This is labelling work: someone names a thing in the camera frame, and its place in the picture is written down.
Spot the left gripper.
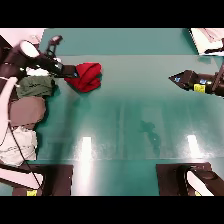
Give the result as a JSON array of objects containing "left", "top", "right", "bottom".
[{"left": 59, "top": 64, "right": 80, "bottom": 80}]

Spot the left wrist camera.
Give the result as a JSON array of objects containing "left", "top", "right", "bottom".
[{"left": 44, "top": 34, "right": 64, "bottom": 58}]

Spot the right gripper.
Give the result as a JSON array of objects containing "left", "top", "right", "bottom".
[{"left": 179, "top": 69, "right": 215, "bottom": 95}]

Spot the green garment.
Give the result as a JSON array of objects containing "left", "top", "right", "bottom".
[{"left": 15, "top": 75, "right": 57, "bottom": 100}]

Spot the brown garment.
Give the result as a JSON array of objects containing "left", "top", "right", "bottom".
[{"left": 8, "top": 96, "right": 47, "bottom": 130}]

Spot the white garment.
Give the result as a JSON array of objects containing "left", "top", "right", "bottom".
[
  {"left": 0, "top": 125, "right": 39, "bottom": 168},
  {"left": 189, "top": 27, "right": 224, "bottom": 56}
]

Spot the red T-shirt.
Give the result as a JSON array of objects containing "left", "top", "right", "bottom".
[{"left": 64, "top": 62, "right": 103, "bottom": 94}]

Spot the black cable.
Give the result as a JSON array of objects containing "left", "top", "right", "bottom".
[{"left": 7, "top": 121, "right": 46, "bottom": 197}]

